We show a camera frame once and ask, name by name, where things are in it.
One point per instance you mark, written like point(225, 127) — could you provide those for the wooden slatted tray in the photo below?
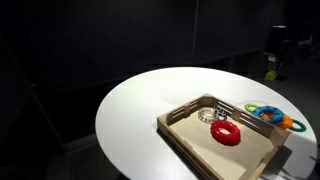
point(187, 129)

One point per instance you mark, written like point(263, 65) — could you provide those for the yellow object in background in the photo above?
point(270, 75)

